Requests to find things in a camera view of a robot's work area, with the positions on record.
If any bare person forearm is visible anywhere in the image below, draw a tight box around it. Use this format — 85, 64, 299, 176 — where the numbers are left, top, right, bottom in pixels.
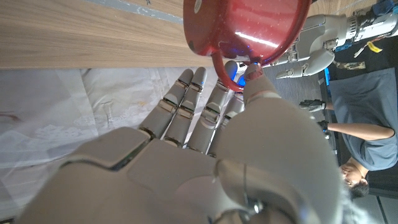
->
326, 122, 396, 141

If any red enamel mug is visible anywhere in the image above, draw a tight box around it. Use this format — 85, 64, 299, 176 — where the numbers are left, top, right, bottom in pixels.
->
182, 0, 313, 93

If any person in grey-blue shirt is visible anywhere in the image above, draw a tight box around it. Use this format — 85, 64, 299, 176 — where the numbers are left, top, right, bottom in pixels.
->
323, 67, 398, 200

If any grey tape outline on table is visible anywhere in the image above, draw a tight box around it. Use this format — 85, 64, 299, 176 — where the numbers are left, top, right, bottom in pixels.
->
83, 0, 184, 25

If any black gloved person hand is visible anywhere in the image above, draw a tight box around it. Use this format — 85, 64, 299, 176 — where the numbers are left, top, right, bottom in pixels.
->
298, 99, 327, 113

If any yellow cable tag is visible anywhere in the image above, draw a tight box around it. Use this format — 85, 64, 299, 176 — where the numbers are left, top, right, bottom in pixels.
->
353, 40, 384, 59

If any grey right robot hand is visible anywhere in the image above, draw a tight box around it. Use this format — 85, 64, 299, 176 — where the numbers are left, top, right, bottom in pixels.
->
15, 60, 348, 224

